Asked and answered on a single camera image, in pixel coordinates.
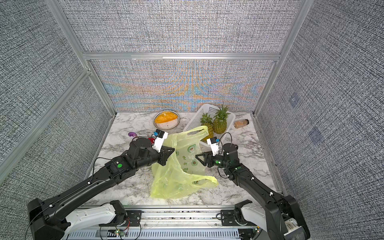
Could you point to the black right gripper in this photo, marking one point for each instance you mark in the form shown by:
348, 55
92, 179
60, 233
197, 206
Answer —
208, 157

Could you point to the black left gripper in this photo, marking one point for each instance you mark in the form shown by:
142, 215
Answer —
164, 154

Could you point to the yellow-green plastic bag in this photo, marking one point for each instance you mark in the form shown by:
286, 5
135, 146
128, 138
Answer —
183, 174

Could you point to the pineapple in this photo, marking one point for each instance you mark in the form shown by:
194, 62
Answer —
220, 121
206, 120

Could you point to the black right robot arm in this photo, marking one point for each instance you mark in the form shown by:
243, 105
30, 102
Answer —
283, 216

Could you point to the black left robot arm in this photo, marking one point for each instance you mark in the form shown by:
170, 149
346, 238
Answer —
47, 218

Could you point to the white mug with red liquid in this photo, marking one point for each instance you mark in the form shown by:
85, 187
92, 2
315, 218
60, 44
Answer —
152, 140

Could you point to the purple spoon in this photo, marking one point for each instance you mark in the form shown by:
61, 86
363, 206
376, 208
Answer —
132, 135

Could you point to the white plastic basket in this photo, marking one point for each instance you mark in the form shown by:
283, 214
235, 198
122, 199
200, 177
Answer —
211, 110

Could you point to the patterned bowl with orange food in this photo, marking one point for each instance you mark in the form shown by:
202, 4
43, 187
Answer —
166, 120

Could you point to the brown cylindrical jar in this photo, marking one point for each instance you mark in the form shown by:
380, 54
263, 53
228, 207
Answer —
241, 123

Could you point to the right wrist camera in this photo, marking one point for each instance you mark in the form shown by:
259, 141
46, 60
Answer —
214, 145

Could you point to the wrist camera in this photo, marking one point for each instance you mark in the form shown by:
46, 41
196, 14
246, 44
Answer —
214, 145
159, 137

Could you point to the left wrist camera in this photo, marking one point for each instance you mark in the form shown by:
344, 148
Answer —
159, 137

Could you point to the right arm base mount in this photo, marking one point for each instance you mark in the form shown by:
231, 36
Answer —
231, 218

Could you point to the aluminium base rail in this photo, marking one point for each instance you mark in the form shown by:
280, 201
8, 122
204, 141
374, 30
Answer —
193, 222

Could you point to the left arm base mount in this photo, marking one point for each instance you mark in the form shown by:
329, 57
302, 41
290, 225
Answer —
131, 218

